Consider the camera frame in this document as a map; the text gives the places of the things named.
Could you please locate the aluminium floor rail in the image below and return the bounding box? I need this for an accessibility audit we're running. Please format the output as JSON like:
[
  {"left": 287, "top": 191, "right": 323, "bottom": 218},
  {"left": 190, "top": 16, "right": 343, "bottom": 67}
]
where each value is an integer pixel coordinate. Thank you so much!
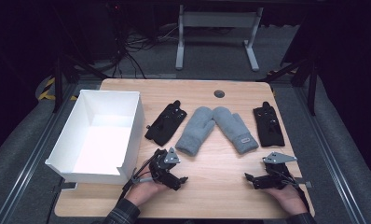
[
  {"left": 293, "top": 86, "right": 368, "bottom": 224},
  {"left": 0, "top": 83, "right": 79, "bottom": 224}
]

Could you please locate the plain grey mitten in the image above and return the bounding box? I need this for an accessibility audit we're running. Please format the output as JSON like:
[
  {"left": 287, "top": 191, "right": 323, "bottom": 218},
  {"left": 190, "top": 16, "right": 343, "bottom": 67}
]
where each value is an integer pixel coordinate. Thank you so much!
[{"left": 174, "top": 105, "right": 216, "bottom": 158}]

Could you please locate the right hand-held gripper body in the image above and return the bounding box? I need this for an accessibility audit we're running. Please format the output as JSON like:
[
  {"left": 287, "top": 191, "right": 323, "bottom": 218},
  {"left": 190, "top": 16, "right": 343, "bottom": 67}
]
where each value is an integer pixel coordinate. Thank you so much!
[{"left": 254, "top": 151, "right": 298, "bottom": 190}]

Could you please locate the white box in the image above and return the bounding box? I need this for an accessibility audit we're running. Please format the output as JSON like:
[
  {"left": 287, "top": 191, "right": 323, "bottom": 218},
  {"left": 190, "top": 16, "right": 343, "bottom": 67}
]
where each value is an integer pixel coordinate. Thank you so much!
[{"left": 45, "top": 89, "right": 145, "bottom": 186}]

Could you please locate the white desk frame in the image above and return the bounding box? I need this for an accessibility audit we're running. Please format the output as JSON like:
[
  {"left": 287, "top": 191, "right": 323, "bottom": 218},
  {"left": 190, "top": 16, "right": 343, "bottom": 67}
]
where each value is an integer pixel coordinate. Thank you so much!
[{"left": 174, "top": 4, "right": 265, "bottom": 73}]

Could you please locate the person's left hand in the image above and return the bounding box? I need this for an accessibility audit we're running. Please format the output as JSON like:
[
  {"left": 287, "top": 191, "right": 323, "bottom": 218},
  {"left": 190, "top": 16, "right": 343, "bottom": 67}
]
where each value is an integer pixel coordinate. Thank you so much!
[{"left": 124, "top": 161, "right": 171, "bottom": 208}]

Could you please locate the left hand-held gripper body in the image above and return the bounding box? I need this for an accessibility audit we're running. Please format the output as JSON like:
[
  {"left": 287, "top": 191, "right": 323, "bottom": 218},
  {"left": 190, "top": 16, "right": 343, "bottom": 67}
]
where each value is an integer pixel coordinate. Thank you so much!
[{"left": 148, "top": 147, "right": 182, "bottom": 191}]

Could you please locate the person's right hand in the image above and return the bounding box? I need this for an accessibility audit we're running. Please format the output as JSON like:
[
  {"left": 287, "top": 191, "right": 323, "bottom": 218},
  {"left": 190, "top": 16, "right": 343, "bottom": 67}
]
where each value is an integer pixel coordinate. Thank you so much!
[{"left": 262, "top": 182, "right": 309, "bottom": 217}]

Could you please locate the grey mitten with label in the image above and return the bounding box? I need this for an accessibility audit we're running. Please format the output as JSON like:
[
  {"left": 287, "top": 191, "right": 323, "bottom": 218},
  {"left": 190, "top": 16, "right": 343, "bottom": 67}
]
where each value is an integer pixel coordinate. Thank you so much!
[{"left": 212, "top": 105, "right": 260, "bottom": 156}]

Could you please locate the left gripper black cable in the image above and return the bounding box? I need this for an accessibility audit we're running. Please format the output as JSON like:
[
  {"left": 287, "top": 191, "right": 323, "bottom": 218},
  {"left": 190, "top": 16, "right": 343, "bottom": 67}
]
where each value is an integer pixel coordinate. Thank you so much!
[{"left": 120, "top": 157, "right": 163, "bottom": 201}]

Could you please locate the black glove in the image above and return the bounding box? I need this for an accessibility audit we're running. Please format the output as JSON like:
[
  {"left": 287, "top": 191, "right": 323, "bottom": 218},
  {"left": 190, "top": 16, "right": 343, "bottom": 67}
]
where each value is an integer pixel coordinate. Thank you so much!
[
  {"left": 144, "top": 99, "right": 188, "bottom": 147},
  {"left": 253, "top": 101, "right": 286, "bottom": 148}
]

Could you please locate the grey table bracket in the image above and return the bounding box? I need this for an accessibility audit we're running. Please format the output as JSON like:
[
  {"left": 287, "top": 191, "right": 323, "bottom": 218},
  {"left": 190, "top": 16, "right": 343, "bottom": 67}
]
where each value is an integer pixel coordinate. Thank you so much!
[{"left": 293, "top": 176, "right": 313, "bottom": 189}]

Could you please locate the tangle of floor cables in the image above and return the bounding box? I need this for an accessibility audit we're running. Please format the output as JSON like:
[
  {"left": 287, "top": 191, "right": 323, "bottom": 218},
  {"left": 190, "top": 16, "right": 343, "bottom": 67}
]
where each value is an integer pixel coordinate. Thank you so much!
[{"left": 107, "top": 3, "right": 182, "bottom": 79}]

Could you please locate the yellow black floor tape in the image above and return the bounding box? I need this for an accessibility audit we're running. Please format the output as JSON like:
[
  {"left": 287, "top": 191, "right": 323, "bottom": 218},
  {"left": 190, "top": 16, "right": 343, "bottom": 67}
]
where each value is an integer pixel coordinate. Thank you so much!
[{"left": 37, "top": 77, "right": 79, "bottom": 102}]

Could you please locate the black metal stand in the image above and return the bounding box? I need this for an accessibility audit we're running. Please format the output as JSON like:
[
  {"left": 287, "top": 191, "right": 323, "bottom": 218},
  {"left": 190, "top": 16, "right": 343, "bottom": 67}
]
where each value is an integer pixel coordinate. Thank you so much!
[
  {"left": 255, "top": 50, "right": 321, "bottom": 117},
  {"left": 50, "top": 50, "right": 111, "bottom": 114}
]

